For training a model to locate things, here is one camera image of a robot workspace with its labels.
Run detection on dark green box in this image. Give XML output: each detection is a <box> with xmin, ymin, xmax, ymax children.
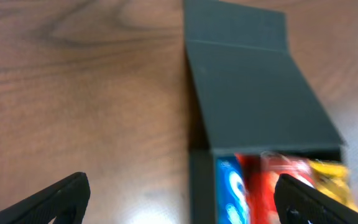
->
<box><xmin>183</xmin><ymin>1</ymin><xmax>344</xmax><ymax>223</ymax></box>

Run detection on red Hello Panda snack pack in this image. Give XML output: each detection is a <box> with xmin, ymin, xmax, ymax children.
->
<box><xmin>236</xmin><ymin>152</ymin><xmax>314</xmax><ymax>224</ymax></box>

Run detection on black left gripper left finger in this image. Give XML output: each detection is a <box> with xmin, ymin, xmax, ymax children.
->
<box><xmin>0</xmin><ymin>172</ymin><xmax>91</xmax><ymax>224</ymax></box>

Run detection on yellow nut snack bag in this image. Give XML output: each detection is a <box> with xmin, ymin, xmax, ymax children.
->
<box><xmin>308</xmin><ymin>160</ymin><xmax>358</xmax><ymax>212</ymax></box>

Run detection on blue Oreo cookie pack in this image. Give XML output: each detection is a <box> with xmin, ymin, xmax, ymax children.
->
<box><xmin>215</xmin><ymin>156</ymin><xmax>250</xmax><ymax>224</ymax></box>

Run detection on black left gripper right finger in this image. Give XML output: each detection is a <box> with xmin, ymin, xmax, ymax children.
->
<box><xmin>273</xmin><ymin>174</ymin><xmax>358</xmax><ymax>224</ymax></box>

